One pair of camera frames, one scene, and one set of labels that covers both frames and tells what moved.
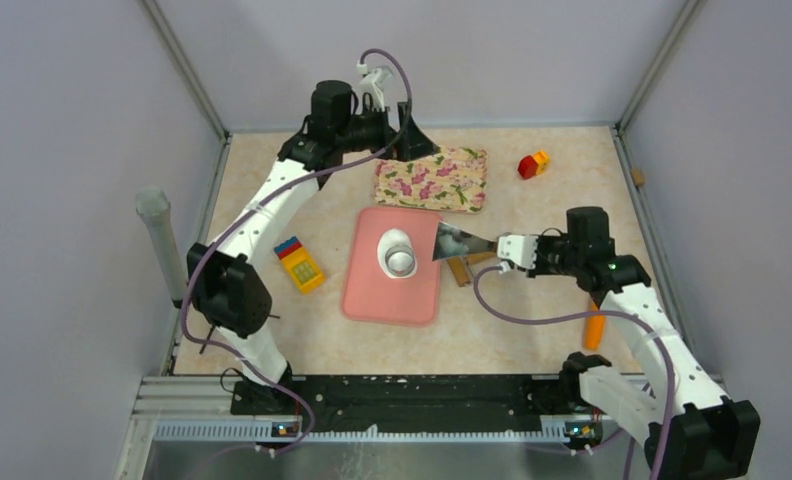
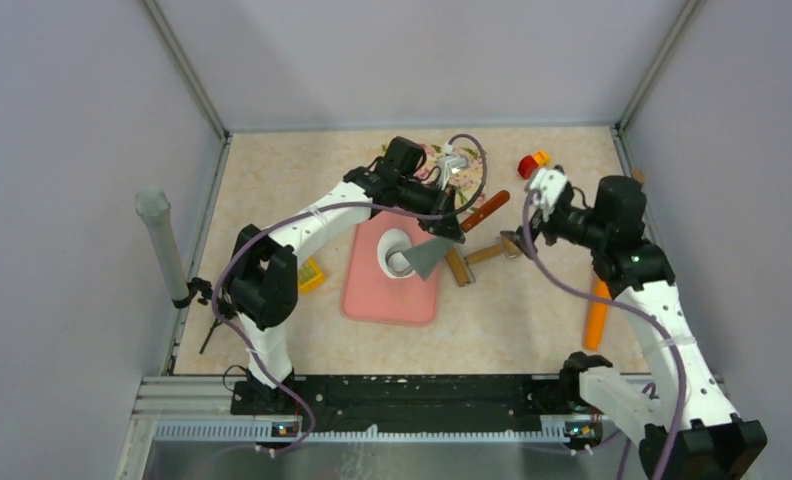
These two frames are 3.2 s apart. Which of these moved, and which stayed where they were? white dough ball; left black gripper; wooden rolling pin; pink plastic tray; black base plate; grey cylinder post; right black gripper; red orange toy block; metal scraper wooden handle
Moved: right black gripper; left black gripper; metal scraper wooden handle
Stayed: red orange toy block; black base plate; grey cylinder post; wooden rolling pin; white dough ball; pink plastic tray
